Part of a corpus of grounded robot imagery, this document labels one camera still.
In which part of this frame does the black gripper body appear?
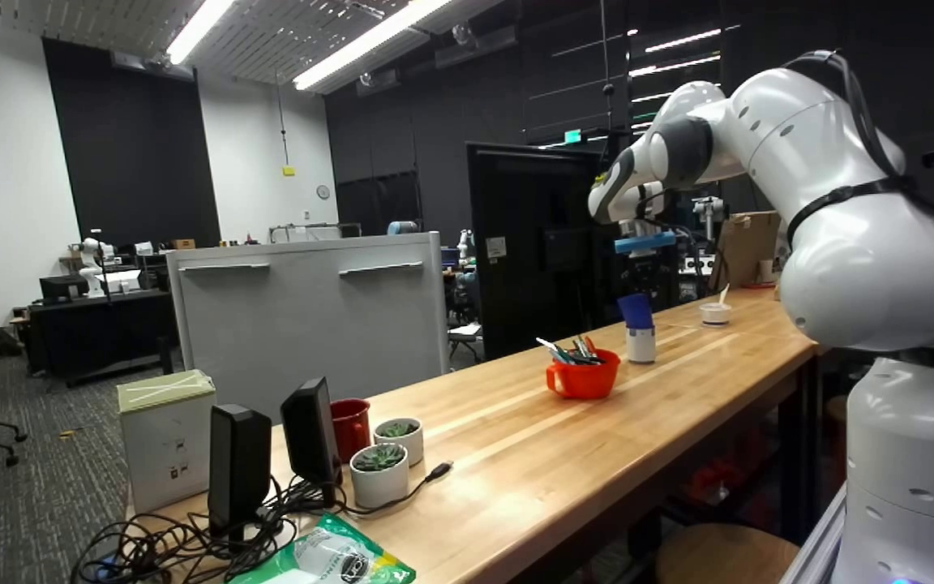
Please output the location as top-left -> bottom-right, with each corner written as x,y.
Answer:
616,252 -> 680,298

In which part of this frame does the blue plastic cup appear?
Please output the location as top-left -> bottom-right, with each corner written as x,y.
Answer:
616,289 -> 657,333

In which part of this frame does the red cup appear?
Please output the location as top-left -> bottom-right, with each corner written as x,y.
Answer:
329,397 -> 374,465

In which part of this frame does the brown cardboard box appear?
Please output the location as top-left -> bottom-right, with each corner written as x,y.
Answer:
720,207 -> 786,291

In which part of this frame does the bundle of coloured markers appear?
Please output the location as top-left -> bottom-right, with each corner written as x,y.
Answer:
535,333 -> 603,367

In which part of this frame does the tall black cabinet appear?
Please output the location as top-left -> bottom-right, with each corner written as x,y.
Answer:
468,141 -> 628,360

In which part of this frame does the round wooden stool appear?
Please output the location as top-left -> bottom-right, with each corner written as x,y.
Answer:
654,523 -> 801,584

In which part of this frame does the small white plant pot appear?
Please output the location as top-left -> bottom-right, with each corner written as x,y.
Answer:
369,415 -> 428,470
348,441 -> 414,513

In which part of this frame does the long ceiling light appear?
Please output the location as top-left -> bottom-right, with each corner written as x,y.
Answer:
164,0 -> 241,64
291,0 -> 455,93

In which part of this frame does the black desktop speaker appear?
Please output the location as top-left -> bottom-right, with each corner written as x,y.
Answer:
205,401 -> 275,539
279,375 -> 341,490

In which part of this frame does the green wipes package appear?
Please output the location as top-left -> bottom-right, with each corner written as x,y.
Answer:
205,509 -> 421,584

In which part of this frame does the white box with pale lid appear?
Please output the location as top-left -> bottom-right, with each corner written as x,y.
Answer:
114,367 -> 221,513

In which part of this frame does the black desk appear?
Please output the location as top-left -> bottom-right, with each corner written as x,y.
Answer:
22,286 -> 181,382

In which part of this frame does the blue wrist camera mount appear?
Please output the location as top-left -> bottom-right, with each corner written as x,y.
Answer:
609,231 -> 684,260

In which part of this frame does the orange bowl with handle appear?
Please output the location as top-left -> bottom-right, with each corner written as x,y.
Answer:
543,346 -> 624,401

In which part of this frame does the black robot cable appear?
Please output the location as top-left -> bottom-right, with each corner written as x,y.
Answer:
786,45 -> 934,246

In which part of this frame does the black cable with plug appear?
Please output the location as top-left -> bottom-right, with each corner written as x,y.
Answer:
409,458 -> 457,495

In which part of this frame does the tangle of black cables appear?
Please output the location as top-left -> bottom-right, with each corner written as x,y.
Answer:
69,495 -> 300,584

